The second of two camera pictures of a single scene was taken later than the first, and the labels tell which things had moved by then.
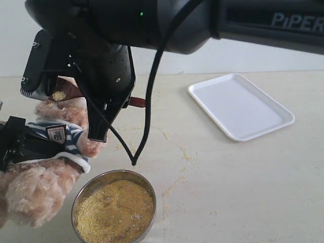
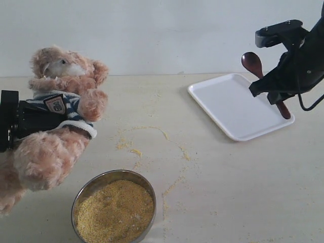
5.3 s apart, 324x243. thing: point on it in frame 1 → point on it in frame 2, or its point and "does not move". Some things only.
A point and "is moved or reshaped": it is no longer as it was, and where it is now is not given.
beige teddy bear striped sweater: [34, 193] is moved or reshaped
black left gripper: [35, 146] → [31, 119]
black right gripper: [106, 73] → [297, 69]
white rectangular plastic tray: [243, 109] does not move
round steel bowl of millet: [114, 206] does not move
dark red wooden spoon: [64, 89] → [252, 61]
